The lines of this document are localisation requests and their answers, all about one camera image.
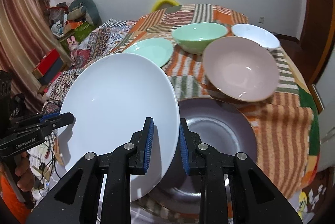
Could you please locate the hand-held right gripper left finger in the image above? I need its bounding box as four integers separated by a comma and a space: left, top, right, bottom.
26, 117, 155, 224

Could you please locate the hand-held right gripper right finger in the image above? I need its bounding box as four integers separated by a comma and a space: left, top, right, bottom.
179, 118, 303, 224

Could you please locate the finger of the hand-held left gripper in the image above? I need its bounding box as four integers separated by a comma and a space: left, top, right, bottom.
16, 112, 74, 137
39, 113, 61, 122

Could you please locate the white plate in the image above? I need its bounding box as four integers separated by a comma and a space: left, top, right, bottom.
56, 53, 180, 202

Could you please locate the white bowl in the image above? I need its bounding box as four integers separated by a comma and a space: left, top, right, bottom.
232, 24, 281, 53

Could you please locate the person's left hand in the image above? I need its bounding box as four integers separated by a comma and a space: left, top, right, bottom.
14, 151, 34, 192

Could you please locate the dark purple plate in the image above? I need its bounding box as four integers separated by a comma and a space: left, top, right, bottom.
149, 98, 258, 215

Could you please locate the red box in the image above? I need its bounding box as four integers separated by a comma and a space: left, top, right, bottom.
34, 49, 63, 76

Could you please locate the green cardboard box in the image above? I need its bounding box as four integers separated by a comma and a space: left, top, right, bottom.
59, 20, 96, 51

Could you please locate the patterned quilt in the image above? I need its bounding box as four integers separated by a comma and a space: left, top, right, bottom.
42, 18, 138, 116

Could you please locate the green plate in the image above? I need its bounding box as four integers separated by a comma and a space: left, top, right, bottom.
123, 38, 174, 68

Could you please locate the pink bowl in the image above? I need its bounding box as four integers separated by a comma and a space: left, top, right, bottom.
201, 36, 280, 103

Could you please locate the striped patchwork blanket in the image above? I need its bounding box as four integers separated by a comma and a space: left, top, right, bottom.
123, 4, 321, 201

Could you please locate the brown striped curtain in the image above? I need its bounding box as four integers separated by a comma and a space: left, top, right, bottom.
0, 0, 67, 115

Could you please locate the grey-green plush toy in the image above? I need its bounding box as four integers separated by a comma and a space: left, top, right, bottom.
67, 0, 100, 26

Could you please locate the green bowl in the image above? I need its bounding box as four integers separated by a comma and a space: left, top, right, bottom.
171, 22, 229, 55

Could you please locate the cartoon print bedsheet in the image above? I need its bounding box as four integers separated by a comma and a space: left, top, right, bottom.
297, 172, 331, 216

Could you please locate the white cabinet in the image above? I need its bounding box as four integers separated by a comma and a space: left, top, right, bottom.
317, 109, 335, 171

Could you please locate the wooden wardrobe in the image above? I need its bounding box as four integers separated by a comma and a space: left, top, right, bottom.
298, 0, 335, 88

